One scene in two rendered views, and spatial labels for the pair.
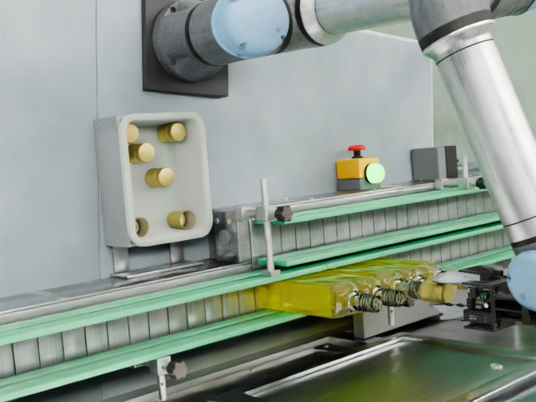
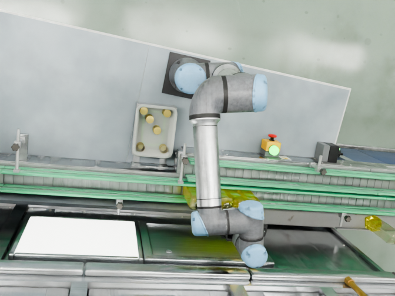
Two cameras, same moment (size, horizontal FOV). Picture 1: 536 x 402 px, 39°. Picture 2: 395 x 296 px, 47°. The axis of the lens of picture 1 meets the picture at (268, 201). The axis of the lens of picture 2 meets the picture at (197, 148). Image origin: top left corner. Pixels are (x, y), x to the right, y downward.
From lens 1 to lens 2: 1.00 m
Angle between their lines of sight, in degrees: 30
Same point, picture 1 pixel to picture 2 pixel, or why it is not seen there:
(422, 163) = (318, 150)
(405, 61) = (326, 96)
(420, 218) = (293, 178)
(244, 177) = not seen: hidden behind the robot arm
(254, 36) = (187, 86)
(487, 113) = (197, 154)
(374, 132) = (293, 128)
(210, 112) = not seen: hidden behind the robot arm
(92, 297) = (106, 169)
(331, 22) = not seen: hidden behind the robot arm
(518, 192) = (198, 188)
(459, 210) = (323, 180)
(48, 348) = (85, 182)
